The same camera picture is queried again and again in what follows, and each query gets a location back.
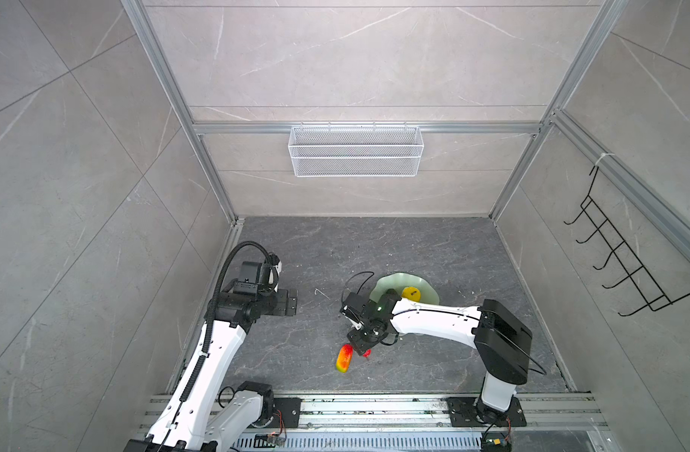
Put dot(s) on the black wire hook rack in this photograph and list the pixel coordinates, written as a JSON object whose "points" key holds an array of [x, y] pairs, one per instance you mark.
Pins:
{"points": [[651, 294]]}

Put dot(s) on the yellow fake apple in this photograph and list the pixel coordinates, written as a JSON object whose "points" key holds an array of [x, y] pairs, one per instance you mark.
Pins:
{"points": [[411, 293]]}

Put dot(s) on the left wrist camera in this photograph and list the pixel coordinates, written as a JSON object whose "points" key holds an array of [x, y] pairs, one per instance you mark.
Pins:
{"points": [[274, 270]]}

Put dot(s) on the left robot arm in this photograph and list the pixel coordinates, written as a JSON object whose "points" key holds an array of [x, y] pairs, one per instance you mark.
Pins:
{"points": [[186, 423]]}

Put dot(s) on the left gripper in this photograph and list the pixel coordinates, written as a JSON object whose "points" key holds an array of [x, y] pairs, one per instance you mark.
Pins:
{"points": [[281, 309]]}

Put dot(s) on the aluminium mounting rail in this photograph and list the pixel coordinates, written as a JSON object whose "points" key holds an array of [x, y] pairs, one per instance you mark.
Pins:
{"points": [[420, 422]]}

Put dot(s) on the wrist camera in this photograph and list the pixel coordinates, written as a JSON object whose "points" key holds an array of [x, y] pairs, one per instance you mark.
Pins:
{"points": [[274, 270], [352, 307]]}

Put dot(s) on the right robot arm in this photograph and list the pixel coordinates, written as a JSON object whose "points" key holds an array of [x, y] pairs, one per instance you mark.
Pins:
{"points": [[502, 341]]}

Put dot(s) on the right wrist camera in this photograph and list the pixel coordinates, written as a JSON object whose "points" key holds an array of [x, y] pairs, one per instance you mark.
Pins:
{"points": [[352, 307]]}

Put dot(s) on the green wavy fruit bowl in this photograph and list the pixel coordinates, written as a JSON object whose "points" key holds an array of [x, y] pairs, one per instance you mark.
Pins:
{"points": [[401, 304]]}

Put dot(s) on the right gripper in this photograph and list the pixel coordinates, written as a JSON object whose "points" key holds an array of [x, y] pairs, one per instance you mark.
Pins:
{"points": [[357, 345]]}

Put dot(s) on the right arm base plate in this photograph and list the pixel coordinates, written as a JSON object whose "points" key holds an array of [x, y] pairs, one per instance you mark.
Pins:
{"points": [[471, 412]]}

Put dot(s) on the white wire mesh basket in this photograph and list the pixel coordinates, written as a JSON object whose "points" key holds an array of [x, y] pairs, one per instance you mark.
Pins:
{"points": [[355, 151]]}

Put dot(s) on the red yellow fake mango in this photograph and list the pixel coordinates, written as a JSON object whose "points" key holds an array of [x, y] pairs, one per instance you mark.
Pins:
{"points": [[344, 358]]}

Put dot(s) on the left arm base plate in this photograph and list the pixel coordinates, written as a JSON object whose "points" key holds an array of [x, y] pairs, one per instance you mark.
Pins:
{"points": [[280, 412]]}

